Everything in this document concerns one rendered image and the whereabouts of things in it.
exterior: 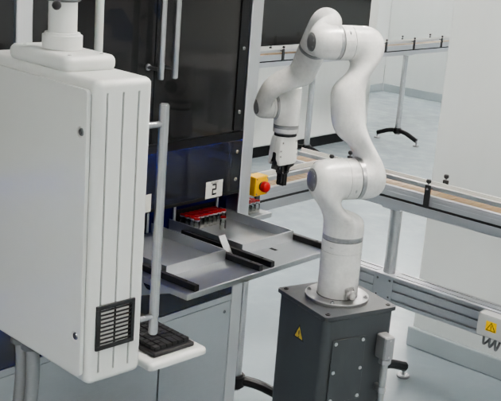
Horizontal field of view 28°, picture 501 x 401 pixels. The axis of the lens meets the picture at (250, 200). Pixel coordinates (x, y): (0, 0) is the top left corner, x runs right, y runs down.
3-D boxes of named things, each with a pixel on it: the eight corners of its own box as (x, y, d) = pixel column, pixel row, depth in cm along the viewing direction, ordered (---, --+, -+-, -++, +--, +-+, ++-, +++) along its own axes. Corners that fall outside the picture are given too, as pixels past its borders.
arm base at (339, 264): (381, 303, 295) (388, 244, 290) (328, 312, 285) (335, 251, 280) (343, 282, 310) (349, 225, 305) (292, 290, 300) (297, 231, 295)
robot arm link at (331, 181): (370, 243, 289) (379, 163, 283) (312, 246, 283) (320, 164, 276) (351, 230, 300) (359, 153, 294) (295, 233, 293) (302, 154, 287)
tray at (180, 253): (91, 247, 318) (92, 236, 317) (151, 232, 337) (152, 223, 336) (165, 277, 297) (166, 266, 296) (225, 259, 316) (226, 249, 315)
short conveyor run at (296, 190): (228, 222, 369) (231, 181, 365) (198, 212, 379) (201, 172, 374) (339, 194, 419) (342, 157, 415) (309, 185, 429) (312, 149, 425)
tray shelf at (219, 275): (79, 255, 315) (79, 250, 315) (229, 218, 367) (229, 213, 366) (187, 301, 285) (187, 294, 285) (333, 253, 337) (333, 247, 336)
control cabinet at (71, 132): (-26, 322, 275) (-26, 36, 253) (34, 307, 288) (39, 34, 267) (81, 390, 241) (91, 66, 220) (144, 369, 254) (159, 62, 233)
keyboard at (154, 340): (65, 309, 287) (66, 301, 286) (105, 299, 296) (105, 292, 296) (153, 358, 260) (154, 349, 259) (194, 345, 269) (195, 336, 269)
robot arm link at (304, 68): (283, 56, 299) (255, 124, 322) (331, 57, 305) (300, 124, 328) (275, 35, 304) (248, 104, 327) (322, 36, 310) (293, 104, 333)
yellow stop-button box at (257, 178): (239, 192, 366) (241, 173, 364) (252, 189, 371) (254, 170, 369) (255, 196, 361) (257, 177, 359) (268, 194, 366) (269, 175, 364)
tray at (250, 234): (168, 228, 343) (168, 219, 342) (219, 216, 362) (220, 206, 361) (242, 255, 322) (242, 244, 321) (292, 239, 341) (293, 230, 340)
